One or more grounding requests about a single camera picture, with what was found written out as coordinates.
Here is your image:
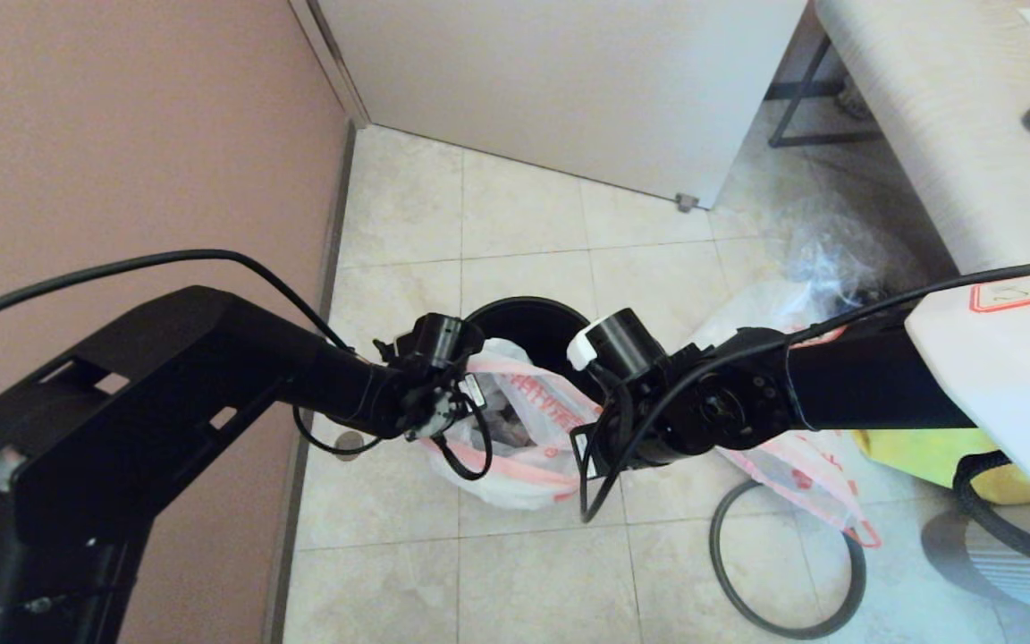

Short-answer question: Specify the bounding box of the black round trash bin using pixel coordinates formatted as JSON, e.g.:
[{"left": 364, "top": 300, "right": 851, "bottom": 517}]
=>
[{"left": 466, "top": 297, "right": 610, "bottom": 403}]

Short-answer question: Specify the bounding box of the black bin ring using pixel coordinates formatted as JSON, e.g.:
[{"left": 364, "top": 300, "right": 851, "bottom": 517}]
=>
[{"left": 710, "top": 479, "right": 867, "bottom": 640}]

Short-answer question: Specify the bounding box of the white ribbed round stool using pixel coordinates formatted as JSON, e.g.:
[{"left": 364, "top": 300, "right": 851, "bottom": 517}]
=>
[{"left": 922, "top": 514, "right": 1030, "bottom": 618}]

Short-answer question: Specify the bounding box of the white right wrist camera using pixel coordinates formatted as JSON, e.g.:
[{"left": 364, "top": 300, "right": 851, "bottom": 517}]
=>
[{"left": 567, "top": 324, "right": 601, "bottom": 372}]

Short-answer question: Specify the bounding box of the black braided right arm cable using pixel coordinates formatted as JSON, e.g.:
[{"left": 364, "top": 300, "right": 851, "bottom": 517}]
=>
[{"left": 953, "top": 452, "right": 1030, "bottom": 569}]

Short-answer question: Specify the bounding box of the smooth black left arm cable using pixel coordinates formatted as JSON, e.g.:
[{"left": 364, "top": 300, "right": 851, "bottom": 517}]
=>
[{"left": 0, "top": 249, "right": 355, "bottom": 359}]

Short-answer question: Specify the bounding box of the clear plastic bag with dark items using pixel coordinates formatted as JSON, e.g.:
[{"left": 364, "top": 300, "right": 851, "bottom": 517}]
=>
[{"left": 788, "top": 201, "right": 932, "bottom": 309}]

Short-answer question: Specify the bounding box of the light wood grain table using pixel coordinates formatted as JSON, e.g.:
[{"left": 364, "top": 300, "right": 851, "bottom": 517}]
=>
[{"left": 765, "top": 0, "right": 1030, "bottom": 278}]

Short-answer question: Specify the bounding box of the yellow fabric bag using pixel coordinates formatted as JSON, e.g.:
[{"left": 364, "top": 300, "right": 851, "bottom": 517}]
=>
[{"left": 855, "top": 429, "right": 1030, "bottom": 506}]

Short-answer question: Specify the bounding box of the white door frame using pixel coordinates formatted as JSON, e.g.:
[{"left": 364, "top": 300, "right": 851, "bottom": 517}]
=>
[{"left": 290, "top": 0, "right": 371, "bottom": 131}]

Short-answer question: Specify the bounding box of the white plastic bag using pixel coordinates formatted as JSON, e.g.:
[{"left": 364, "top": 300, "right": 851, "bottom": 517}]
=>
[{"left": 689, "top": 282, "right": 882, "bottom": 548}]

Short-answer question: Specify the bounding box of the white door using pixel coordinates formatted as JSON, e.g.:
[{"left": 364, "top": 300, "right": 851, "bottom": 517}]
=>
[{"left": 314, "top": 0, "right": 811, "bottom": 211}]

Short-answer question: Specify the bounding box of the fresh white pink-trimmed bag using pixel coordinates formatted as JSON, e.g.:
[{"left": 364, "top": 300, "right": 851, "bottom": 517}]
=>
[{"left": 421, "top": 338, "right": 605, "bottom": 511}]

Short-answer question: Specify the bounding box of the grey metal baseboard strip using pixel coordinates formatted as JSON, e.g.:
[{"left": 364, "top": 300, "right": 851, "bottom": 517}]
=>
[{"left": 263, "top": 121, "right": 359, "bottom": 644}]

